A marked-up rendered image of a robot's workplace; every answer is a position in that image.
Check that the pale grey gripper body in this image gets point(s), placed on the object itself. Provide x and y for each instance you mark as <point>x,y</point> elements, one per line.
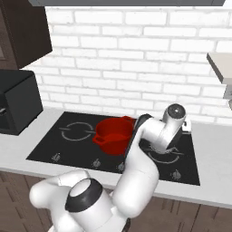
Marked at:
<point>164,150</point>

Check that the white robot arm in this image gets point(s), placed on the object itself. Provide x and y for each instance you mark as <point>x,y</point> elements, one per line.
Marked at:
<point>142,178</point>

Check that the grey hob knob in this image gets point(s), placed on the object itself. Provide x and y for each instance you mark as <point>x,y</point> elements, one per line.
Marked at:
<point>96,163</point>
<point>56,157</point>
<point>176,174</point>
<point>121,167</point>

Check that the red pot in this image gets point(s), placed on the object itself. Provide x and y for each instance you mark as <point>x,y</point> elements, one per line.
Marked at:
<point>112,142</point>

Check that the black hob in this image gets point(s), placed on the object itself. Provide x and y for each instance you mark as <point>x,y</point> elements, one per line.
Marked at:
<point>60,145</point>

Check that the black microwave oven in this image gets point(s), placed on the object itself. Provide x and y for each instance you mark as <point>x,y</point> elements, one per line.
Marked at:
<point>21,102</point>

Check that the brown wooden base cupboards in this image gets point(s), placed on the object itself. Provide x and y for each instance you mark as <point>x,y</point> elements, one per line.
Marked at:
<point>18,193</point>

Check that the grey extractor hood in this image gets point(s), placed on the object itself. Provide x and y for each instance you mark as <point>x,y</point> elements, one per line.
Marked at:
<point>120,2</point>

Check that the dark wall cupboard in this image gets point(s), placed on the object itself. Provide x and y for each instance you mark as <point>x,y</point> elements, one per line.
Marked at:
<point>28,30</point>

